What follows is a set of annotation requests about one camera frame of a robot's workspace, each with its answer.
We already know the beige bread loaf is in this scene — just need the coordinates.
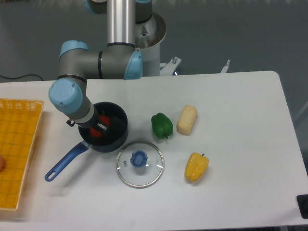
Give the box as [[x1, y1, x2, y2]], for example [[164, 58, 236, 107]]
[[176, 105, 197, 135]]

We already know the yellow bell pepper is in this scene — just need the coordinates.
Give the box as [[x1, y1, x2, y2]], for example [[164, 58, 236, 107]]
[[184, 153, 209, 182]]

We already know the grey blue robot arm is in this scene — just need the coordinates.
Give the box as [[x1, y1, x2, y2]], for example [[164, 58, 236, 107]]
[[49, 0, 153, 130]]

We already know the black device table corner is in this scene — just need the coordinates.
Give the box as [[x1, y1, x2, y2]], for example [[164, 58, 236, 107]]
[[296, 194, 308, 219]]

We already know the dark pot blue handle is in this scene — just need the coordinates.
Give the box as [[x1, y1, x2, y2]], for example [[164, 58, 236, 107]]
[[45, 102, 128, 182]]

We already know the white metal bracket right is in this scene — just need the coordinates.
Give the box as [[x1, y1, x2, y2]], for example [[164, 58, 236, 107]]
[[220, 59, 230, 74]]

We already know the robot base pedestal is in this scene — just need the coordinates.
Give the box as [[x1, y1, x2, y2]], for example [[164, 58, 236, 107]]
[[135, 12, 167, 77]]

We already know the white metal base frame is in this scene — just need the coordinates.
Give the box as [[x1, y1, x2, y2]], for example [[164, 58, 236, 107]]
[[160, 57, 182, 76]]

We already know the black floor cable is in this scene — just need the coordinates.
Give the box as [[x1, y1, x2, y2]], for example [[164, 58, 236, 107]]
[[0, 74, 44, 81]]

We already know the yellow plastic basket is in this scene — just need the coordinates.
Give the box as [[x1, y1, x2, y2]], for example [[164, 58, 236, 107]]
[[0, 99, 44, 211]]

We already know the red bell pepper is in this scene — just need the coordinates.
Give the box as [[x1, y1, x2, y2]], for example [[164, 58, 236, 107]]
[[90, 114, 111, 138]]

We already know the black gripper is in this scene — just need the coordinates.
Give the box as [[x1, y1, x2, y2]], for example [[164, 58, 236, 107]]
[[66, 108, 107, 131]]

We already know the glass lid blue knob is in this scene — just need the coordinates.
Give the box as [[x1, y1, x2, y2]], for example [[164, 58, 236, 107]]
[[115, 141, 165, 189]]

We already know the green bell pepper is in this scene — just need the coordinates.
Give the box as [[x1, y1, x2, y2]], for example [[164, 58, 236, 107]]
[[151, 113, 173, 139]]

